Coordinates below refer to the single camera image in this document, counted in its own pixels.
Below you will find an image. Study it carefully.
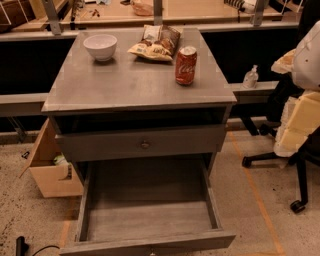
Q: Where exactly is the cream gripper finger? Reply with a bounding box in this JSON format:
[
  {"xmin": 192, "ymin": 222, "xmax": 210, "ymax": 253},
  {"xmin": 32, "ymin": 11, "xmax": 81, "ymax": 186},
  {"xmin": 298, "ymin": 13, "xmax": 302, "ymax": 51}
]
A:
[{"xmin": 274, "ymin": 92, "xmax": 320, "ymax": 157}]

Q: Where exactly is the red coke can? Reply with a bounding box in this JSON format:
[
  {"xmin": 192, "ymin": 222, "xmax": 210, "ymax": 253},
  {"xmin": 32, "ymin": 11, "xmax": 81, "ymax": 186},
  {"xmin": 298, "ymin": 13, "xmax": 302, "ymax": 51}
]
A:
[{"xmin": 175, "ymin": 46, "xmax": 197, "ymax": 85}]

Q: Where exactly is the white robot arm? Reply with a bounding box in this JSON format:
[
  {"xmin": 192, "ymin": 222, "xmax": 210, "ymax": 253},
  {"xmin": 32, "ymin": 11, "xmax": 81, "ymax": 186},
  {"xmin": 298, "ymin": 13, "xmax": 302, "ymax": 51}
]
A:
[{"xmin": 271, "ymin": 21, "xmax": 320, "ymax": 157}]

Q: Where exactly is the open grey middle drawer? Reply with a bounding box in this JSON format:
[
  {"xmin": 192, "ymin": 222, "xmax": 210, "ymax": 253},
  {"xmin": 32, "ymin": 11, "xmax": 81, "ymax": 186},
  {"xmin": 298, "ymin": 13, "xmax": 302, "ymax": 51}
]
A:
[{"xmin": 60, "ymin": 158, "xmax": 235, "ymax": 256}]

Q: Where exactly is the grey wooden drawer cabinet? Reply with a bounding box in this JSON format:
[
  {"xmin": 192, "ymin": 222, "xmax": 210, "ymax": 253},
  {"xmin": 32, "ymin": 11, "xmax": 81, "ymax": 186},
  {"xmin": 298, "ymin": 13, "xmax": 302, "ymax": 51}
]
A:
[{"xmin": 42, "ymin": 28, "xmax": 236, "ymax": 166}]

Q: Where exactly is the closed grey top drawer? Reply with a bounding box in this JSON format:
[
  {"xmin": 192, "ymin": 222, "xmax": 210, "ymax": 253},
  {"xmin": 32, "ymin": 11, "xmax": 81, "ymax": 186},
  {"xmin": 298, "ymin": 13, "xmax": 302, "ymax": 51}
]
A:
[{"xmin": 56, "ymin": 125, "xmax": 225, "ymax": 162}]

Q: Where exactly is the black office chair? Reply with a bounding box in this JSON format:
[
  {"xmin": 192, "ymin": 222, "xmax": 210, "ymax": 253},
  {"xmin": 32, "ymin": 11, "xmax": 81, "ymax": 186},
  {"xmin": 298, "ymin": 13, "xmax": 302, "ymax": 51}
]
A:
[{"xmin": 242, "ymin": 0, "xmax": 320, "ymax": 213}]

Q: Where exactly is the hand sanitizer bottle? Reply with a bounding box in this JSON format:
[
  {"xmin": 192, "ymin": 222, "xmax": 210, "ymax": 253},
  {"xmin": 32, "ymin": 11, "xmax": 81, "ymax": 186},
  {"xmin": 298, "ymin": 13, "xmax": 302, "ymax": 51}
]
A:
[{"xmin": 243, "ymin": 65, "xmax": 259, "ymax": 88}]

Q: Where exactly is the chip bag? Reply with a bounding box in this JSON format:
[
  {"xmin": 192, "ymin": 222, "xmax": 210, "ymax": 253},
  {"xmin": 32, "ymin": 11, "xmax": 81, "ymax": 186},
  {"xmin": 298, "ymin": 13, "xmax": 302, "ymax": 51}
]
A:
[{"xmin": 128, "ymin": 25, "xmax": 181, "ymax": 61}]

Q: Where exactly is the plastic bag on back table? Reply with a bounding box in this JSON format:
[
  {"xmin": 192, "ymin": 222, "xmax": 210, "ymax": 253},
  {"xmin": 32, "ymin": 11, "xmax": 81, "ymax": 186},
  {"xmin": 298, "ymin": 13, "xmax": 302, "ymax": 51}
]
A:
[{"xmin": 130, "ymin": 0, "xmax": 153, "ymax": 16}]

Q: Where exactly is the white bowl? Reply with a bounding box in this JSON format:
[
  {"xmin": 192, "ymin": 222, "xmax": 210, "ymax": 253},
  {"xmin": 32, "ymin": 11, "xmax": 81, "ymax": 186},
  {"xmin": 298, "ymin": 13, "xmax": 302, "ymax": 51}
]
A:
[{"xmin": 83, "ymin": 34, "xmax": 118, "ymax": 61}]

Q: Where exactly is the green white item in box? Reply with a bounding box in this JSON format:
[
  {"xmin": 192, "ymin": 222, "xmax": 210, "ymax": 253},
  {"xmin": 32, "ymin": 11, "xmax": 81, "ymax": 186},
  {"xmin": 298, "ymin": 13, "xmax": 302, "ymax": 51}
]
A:
[{"xmin": 53, "ymin": 155, "xmax": 68, "ymax": 166}]

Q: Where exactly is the cardboard box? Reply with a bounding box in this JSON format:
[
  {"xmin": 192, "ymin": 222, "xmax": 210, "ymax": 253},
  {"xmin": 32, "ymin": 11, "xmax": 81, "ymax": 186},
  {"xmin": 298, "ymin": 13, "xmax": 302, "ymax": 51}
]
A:
[{"xmin": 21, "ymin": 119, "xmax": 83, "ymax": 198}]

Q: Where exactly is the black cable plug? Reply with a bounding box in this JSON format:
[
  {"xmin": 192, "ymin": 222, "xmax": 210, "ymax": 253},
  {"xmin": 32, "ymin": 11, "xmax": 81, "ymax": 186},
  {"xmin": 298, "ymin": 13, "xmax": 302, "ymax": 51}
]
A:
[{"xmin": 15, "ymin": 236, "xmax": 58, "ymax": 256}]

